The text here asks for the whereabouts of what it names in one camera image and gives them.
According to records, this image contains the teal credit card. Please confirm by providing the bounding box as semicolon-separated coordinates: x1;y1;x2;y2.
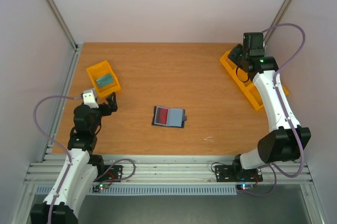
95;74;114;89

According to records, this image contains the blue leather card holder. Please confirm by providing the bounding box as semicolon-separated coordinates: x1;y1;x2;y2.
152;106;187;128

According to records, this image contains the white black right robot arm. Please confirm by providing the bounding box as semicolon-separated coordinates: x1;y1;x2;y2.
228;32;311;180

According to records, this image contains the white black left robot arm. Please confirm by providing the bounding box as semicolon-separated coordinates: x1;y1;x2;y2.
30;90;118;223

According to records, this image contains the yellow bin far right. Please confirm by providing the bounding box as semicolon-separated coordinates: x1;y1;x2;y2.
220;50;236;75

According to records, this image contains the yellow bin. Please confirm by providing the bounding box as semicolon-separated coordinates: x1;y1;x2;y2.
86;60;122;99
231;68;253;92
243;83;264;111
220;50;236;75

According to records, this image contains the yellow bin left side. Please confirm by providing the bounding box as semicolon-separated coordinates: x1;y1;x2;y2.
86;60;122;99

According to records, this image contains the yellow bin middle right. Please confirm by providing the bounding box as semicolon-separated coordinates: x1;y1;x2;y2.
231;68;253;92

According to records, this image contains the yellow bin near right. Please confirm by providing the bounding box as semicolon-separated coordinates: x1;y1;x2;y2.
243;83;264;111

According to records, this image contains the left small circuit board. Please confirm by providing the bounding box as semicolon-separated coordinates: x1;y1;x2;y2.
92;183;109;193

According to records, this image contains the small circuit board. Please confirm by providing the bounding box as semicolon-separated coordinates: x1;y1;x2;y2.
236;183;255;191
92;183;109;193

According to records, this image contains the right small circuit board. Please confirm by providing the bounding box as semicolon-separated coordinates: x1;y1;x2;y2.
236;183;255;191

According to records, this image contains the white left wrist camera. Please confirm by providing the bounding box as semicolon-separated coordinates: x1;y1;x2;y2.
82;89;98;109

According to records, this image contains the left aluminium corner post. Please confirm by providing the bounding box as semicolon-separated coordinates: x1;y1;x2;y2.
30;0;80;52

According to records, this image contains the aluminium corner post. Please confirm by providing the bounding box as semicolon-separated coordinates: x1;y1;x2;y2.
259;0;310;51
30;0;80;52

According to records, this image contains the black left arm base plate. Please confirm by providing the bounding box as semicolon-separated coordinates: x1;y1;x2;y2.
94;165;123;182

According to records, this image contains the aluminium rail base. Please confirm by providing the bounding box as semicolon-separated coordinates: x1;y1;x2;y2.
25;144;314;186

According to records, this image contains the grey slotted cable duct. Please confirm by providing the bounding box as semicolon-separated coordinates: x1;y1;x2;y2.
35;184;237;196

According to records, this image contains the right aluminium corner post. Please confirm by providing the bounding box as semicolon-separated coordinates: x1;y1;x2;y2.
259;0;310;51

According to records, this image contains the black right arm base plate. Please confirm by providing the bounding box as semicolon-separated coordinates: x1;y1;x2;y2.
215;165;263;182

